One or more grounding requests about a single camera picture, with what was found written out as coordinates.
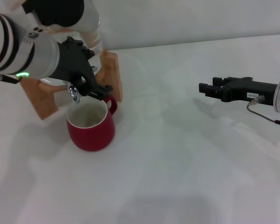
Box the wooden dispenser stand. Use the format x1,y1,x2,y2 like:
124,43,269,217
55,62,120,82
19,50,124,121

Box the red cup with white inside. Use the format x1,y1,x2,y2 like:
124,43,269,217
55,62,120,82
66,95,119,153

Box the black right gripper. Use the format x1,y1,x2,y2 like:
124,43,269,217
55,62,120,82
198,76,280,110

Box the right gripper cable with plug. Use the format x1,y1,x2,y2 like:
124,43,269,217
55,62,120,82
246,95,280,129

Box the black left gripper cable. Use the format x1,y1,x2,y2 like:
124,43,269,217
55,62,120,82
0,73,22,85

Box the clear glass water dispenser jar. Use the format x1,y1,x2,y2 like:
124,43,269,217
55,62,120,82
10,0,105,86

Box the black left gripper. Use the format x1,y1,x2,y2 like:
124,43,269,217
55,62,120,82
49,36,114,101

